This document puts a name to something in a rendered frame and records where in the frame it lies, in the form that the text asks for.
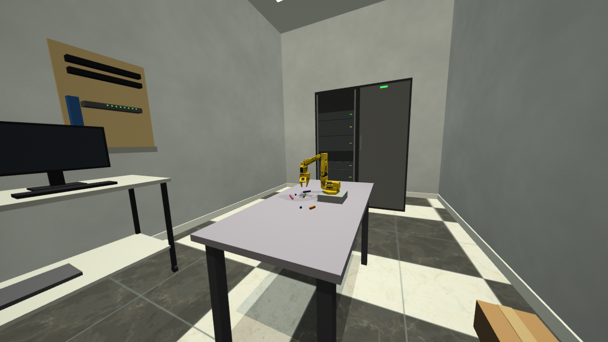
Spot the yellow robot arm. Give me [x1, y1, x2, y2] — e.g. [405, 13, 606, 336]
[300, 153, 340, 195]

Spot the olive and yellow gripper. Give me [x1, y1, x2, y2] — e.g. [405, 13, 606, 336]
[299, 172, 310, 187]

